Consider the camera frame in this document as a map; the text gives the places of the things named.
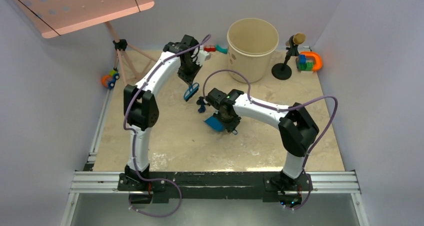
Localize red toy block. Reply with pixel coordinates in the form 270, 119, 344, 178
203, 45, 216, 52

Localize cream round bucket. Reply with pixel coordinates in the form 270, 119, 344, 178
226, 18, 279, 83

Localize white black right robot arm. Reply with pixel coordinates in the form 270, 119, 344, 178
198, 88, 320, 190

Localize black microphone stand gold mic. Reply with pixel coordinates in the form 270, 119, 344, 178
271, 32, 306, 80

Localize aluminium frame rail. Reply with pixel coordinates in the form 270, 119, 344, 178
59, 85, 370, 226

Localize orange blue toy car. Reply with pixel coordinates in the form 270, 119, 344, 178
100, 70, 120, 89

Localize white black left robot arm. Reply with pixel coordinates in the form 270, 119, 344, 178
123, 35, 211, 191

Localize teal curved toy piece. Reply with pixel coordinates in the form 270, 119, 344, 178
215, 44, 228, 54

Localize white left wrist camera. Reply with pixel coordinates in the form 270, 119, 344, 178
195, 49, 211, 67

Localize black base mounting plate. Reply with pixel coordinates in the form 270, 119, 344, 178
117, 172, 313, 207

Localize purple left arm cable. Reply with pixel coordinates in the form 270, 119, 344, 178
122, 33, 212, 186

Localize orange green toy block set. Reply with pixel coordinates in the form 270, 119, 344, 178
295, 51, 323, 72

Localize pink music stand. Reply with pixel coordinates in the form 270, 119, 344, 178
13, 0, 155, 79

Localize dark blue paper scrap centre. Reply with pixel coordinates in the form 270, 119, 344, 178
196, 96, 208, 113

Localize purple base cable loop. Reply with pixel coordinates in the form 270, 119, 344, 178
128, 179, 184, 218

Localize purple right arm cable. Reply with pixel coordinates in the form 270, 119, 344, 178
202, 69, 339, 172

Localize blue hand brush black bristles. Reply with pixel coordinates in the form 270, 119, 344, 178
183, 82, 200, 102

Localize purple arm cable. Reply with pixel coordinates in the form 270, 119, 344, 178
202, 69, 339, 172
122, 33, 212, 186

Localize blue plastic dustpan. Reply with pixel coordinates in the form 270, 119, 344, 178
204, 115, 226, 132

